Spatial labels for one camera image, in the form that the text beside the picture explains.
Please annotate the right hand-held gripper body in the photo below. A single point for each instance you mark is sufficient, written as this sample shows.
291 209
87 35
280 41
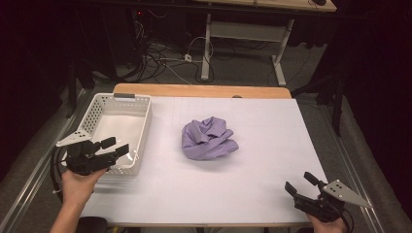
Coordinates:
319 205

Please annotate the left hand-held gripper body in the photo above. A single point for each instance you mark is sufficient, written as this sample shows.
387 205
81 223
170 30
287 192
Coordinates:
85 160

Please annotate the white perforated plastic basket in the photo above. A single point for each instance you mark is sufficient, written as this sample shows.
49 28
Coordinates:
116 121

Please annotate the purple cloth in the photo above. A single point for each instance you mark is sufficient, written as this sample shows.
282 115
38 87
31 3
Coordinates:
207 142

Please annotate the person's right hand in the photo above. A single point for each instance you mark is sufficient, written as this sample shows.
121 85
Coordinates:
325 227

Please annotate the person's left hand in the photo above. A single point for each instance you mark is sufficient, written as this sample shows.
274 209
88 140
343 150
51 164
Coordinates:
79 189

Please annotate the black metal stand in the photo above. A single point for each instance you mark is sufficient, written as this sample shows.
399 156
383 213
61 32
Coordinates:
71 90

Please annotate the white table cover sheet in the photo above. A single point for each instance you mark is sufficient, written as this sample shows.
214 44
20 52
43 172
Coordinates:
226 181

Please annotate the black chair part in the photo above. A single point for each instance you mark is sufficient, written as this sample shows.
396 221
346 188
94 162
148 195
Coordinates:
94 225

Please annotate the black tripod stand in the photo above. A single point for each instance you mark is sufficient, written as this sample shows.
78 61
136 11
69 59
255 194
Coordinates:
336 97

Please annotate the wooden table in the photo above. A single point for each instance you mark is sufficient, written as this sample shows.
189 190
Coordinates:
194 90

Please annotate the white power adapter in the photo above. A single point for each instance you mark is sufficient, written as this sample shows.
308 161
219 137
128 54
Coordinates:
188 58

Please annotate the white-framed desk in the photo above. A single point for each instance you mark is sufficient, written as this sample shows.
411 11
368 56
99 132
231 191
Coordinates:
246 30

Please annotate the black computer mouse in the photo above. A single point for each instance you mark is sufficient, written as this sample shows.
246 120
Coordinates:
319 2

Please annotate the metal floor rail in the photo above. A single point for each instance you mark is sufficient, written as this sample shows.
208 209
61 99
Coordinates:
35 171
353 174

